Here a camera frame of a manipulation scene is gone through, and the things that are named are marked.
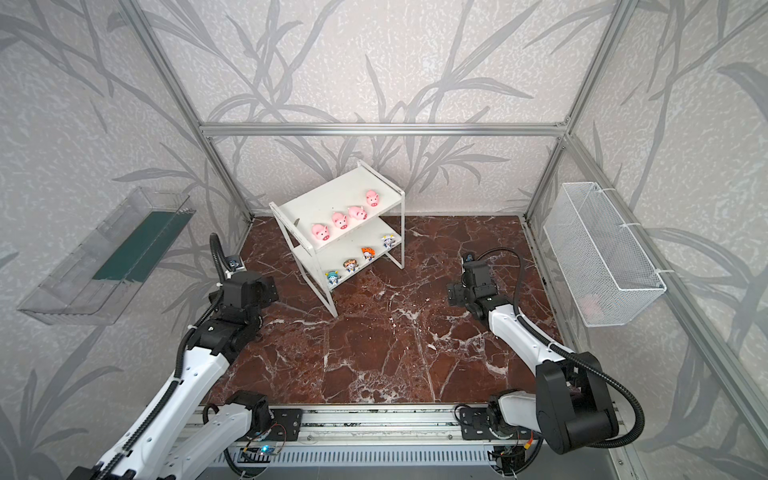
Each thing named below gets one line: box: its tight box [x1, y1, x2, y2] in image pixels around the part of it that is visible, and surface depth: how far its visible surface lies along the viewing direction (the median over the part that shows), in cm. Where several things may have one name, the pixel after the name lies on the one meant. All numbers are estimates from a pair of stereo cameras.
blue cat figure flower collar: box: [343, 259, 359, 273], surface depth 84 cm
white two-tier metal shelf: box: [270, 161, 406, 318], surface depth 81 cm
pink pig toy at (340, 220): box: [332, 212, 348, 230], surface depth 74 cm
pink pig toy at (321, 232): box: [311, 224, 330, 241], surface depth 71 cm
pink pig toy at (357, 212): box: [347, 206, 368, 221], surface depth 75 cm
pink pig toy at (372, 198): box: [366, 189, 380, 208], surface depth 79 cm
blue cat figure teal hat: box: [324, 271, 341, 285], surface depth 82 cm
